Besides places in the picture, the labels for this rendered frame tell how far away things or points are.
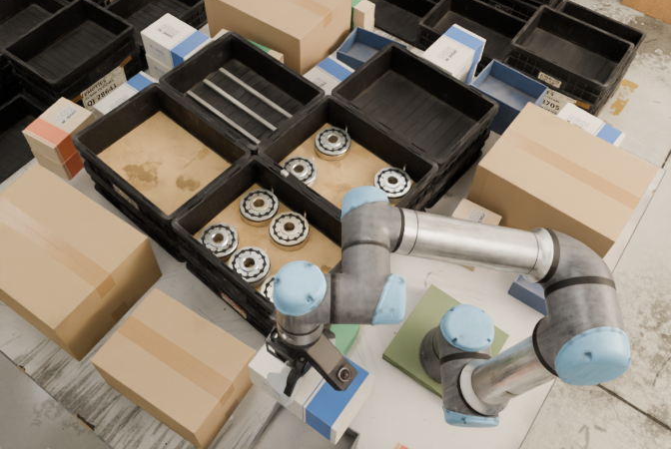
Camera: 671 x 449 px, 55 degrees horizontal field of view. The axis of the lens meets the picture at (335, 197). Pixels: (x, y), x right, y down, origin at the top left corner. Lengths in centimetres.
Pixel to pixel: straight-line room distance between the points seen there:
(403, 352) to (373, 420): 18
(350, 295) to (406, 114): 112
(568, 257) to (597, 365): 18
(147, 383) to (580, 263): 95
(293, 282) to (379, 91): 120
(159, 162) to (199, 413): 74
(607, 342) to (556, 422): 142
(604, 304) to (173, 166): 121
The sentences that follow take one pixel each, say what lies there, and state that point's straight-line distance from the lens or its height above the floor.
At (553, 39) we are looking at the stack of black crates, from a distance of 291.
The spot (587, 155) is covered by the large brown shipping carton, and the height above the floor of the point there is 90.
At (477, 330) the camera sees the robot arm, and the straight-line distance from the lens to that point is 149.
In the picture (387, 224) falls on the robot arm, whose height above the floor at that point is 144.
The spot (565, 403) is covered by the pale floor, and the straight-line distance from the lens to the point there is 255.
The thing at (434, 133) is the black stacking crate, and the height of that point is 83.
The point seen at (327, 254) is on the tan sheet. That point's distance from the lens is 167.
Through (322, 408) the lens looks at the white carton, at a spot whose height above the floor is 113.
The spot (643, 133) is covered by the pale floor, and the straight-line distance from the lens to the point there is 340.
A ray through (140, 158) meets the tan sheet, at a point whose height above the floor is 83.
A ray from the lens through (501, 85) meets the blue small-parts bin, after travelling 222.
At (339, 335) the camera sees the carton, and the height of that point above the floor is 76.
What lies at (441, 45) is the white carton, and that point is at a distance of 215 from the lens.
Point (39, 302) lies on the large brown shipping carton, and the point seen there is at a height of 90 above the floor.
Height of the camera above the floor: 228
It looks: 55 degrees down
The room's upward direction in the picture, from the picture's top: 3 degrees clockwise
